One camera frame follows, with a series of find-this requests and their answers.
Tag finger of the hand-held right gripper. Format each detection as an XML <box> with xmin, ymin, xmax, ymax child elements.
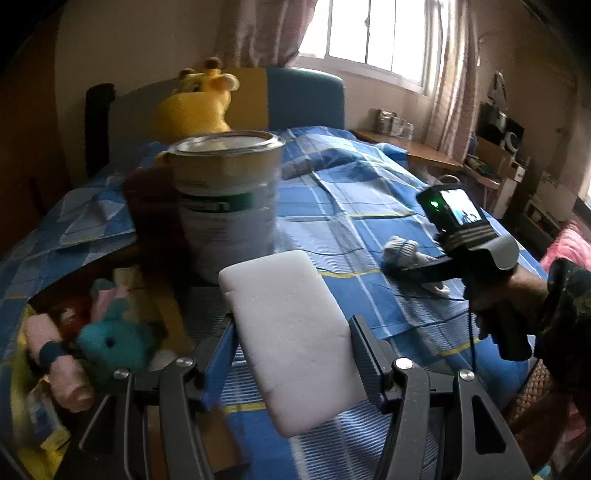
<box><xmin>392</xmin><ymin>256</ymin><xmax>467</xmax><ymax>284</ymax></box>

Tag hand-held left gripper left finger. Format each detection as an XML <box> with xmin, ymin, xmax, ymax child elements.
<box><xmin>55</xmin><ymin>311</ymin><xmax>238</xmax><ymax>480</ymax></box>

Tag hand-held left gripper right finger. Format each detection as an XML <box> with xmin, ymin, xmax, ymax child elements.
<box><xmin>348</xmin><ymin>315</ymin><xmax>534</xmax><ymax>480</ymax></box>

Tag grey sock bundle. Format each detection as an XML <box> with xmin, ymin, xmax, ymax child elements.
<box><xmin>381</xmin><ymin>235</ymin><xmax>451</xmax><ymax>298</ymax></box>

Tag gold box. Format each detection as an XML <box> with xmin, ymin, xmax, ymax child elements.
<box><xmin>9</xmin><ymin>265</ymin><xmax>195</xmax><ymax>480</ymax></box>

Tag white foam sponge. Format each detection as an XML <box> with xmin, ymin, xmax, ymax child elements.
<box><xmin>218</xmin><ymin>250</ymin><xmax>370</xmax><ymax>438</ymax></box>

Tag blue plush toy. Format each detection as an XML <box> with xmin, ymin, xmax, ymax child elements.
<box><xmin>76</xmin><ymin>302</ymin><xmax>162</xmax><ymax>386</ymax></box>

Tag white towel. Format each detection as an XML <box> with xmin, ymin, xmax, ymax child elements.
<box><xmin>113</xmin><ymin>265</ymin><xmax>148</xmax><ymax>296</ymax></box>

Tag pink towel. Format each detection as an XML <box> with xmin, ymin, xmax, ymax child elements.
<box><xmin>23</xmin><ymin>311</ymin><xmax>95</xmax><ymax>412</ymax></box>

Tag blue tissue packet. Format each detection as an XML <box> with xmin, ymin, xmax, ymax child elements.
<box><xmin>25</xmin><ymin>378</ymin><xmax>70</xmax><ymax>455</ymax></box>

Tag person's right hand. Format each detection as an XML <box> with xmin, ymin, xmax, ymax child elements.
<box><xmin>468</xmin><ymin>265</ymin><xmax>552</xmax><ymax>340</ymax></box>

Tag cluttered shelving unit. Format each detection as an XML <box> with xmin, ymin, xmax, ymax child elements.
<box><xmin>464</xmin><ymin>69</ymin><xmax>532</xmax><ymax>217</ymax></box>

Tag pink cloth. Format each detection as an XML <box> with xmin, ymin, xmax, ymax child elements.
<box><xmin>540</xmin><ymin>222</ymin><xmax>591</xmax><ymax>278</ymax></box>

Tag wooden desk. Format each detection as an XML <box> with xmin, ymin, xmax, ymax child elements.
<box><xmin>353</xmin><ymin>128</ymin><xmax>465</xmax><ymax>169</ymax></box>

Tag blue plaid bedsheet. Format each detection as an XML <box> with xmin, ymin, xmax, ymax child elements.
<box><xmin>0</xmin><ymin>124</ymin><xmax>546</xmax><ymax>480</ymax></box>

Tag large metal tin can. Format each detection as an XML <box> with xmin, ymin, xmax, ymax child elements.
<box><xmin>165</xmin><ymin>130</ymin><xmax>286</xmax><ymax>283</ymax></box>

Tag glass jars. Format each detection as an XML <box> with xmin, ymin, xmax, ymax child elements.
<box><xmin>375</xmin><ymin>108</ymin><xmax>414</xmax><ymax>138</ymax></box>

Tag pink curtain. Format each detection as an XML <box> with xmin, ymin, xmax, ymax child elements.
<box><xmin>233</xmin><ymin>0</ymin><xmax>319</xmax><ymax>70</ymax></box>
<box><xmin>422</xmin><ymin>0</ymin><xmax>481</xmax><ymax>162</ymax></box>

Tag dark red box lid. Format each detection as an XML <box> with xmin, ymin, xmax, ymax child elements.
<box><xmin>122</xmin><ymin>164</ymin><xmax>204</xmax><ymax>296</ymax></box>

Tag orange patterned cloth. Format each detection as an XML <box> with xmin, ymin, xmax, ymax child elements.
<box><xmin>503</xmin><ymin>360</ymin><xmax>591</xmax><ymax>462</ymax></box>

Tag padded multicolour headboard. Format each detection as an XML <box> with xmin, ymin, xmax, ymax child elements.
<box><xmin>108</xmin><ymin>67</ymin><xmax>346</xmax><ymax>167</ymax></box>

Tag window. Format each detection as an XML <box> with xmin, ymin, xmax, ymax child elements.
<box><xmin>295</xmin><ymin>0</ymin><xmax>444</xmax><ymax>95</ymax></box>

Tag yellow giraffe plush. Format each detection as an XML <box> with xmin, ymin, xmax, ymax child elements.
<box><xmin>154</xmin><ymin>58</ymin><xmax>241</xmax><ymax>167</ymax></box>

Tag wooden wardrobe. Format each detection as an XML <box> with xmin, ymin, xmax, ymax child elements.
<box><xmin>0</xmin><ymin>46</ymin><xmax>88</xmax><ymax>259</ymax></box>

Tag black cable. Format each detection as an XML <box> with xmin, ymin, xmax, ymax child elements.
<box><xmin>466</xmin><ymin>305</ymin><xmax>478</xmax><ymax>372</ymax></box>

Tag black bed post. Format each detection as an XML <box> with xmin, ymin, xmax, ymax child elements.
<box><xmin>85</xmin><ymin>83</ymin><xmax>116</xmax><ymax>178</ymax></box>

